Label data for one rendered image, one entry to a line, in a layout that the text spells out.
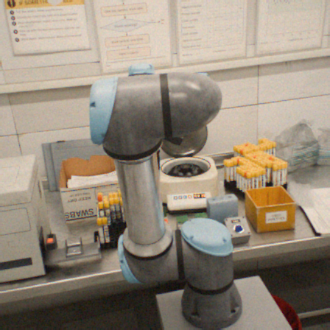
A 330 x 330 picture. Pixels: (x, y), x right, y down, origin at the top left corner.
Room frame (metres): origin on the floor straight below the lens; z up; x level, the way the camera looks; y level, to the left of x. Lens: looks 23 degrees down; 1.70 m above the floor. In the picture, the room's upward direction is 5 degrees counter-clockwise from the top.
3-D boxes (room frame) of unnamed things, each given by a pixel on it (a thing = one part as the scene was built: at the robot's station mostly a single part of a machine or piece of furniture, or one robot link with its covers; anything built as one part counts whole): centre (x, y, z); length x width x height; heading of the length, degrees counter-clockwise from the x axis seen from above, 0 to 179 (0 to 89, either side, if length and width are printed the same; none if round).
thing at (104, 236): (1.30, 0.17, 0.93); 0.17 x 0.09 x 0.11; 99
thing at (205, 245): (0.90, -0.08, 1.08); 0.13 x 0.12 x 0.14; 89
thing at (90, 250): (1.20, 0.32, 0.92); 0.21 x 0.07 x 0.05; 98
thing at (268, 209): (1.35, -0.35, 0.92); 0.13 x 0.13 x 0.10; 5
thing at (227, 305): (0.90, -0.09, 0.97); 0.15 x 0.15 x 0.10
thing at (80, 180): (1.60, 0.28, 0.95); 0.29 x 0.25 x 0.15; 8
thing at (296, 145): (1.84, -0.58, 0.97); 0.26 x 0.17 x 0.19; 119
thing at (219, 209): (1.35, -0.19, 0.92); 0.10 x 0.07 x 0.10; 100
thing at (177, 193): (1.59, -0.09, 0.94); 0.30 x 0.24 x 0.12; 179
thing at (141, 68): (1.26, 0.04, 1.42); 0.09 x 0.08 x 0.11; 179
